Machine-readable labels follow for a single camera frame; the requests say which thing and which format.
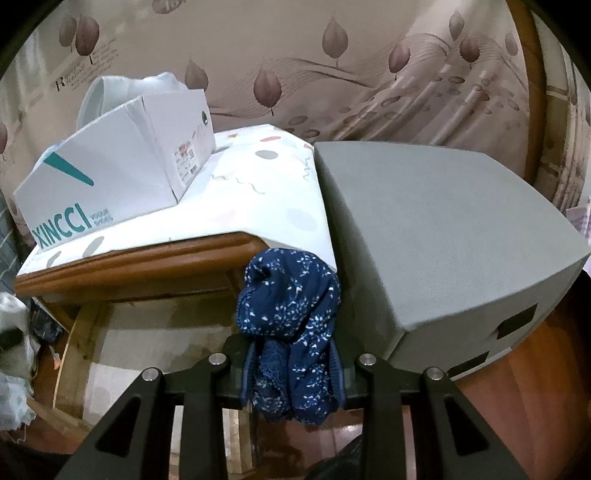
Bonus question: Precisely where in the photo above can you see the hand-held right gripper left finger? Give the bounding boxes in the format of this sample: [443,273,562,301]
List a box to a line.
[58,335,254,480]

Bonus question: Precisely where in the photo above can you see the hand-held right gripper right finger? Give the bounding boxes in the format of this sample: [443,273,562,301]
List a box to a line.
[329,339,529,480]

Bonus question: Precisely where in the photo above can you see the wooden drawer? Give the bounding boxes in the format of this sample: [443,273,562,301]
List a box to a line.
[28,295,259,480]

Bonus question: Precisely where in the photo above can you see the navy floral underwear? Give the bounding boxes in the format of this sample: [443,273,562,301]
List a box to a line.
[235,248,343,425]

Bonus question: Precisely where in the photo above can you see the person's dark trouser leg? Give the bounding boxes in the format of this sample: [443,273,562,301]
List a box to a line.
[305,438,368,480]

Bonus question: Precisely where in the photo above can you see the white patterned cloth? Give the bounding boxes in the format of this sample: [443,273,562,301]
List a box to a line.
[16,122,340,278]

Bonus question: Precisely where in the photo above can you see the blue snack packet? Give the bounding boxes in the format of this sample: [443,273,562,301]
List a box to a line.
[28,300,63,344]

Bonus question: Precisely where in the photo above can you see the white floral cloth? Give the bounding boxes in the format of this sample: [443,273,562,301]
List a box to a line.
[0,277,38,432]

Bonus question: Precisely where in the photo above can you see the white XINCCI paper bag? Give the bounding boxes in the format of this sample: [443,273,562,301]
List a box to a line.
[13,89,216,252]

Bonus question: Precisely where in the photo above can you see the leaf print bed sheet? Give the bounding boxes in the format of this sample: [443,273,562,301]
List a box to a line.
[0,0,591,232]

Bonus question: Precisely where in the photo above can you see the curved wooden frame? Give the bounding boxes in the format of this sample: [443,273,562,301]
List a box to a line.
[505,0,548,185]

